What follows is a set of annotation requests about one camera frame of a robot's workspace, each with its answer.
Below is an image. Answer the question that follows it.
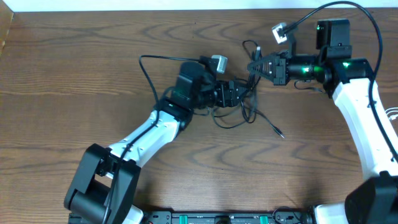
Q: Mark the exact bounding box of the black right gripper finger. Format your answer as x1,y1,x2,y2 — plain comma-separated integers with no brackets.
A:
248,65,274,82
248,53,277,69

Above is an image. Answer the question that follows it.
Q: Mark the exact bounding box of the black USB cable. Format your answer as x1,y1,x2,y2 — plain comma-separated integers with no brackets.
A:
201,39,285,139

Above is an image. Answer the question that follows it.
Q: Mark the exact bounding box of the white USB cable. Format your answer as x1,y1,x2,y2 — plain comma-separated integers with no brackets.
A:
384,107,398,121

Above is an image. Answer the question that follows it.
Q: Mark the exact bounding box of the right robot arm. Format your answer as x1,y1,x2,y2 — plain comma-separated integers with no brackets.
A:
248,19,397,223

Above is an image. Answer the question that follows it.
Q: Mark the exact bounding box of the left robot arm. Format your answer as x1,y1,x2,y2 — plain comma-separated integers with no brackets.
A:
63,62,249,223

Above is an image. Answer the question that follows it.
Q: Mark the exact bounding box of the left camera cable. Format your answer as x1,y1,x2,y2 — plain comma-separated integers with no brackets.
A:
101,55,215,224

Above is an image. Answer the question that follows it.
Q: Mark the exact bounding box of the camera cable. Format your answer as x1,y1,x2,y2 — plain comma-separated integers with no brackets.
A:
282,1,398,162
101,55,215,224

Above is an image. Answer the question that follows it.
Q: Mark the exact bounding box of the right camera cable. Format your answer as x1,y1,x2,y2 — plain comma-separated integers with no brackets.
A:
282,1,398,162

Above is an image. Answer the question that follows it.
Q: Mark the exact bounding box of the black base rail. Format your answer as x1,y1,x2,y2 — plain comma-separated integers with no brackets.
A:
68,202,315,224

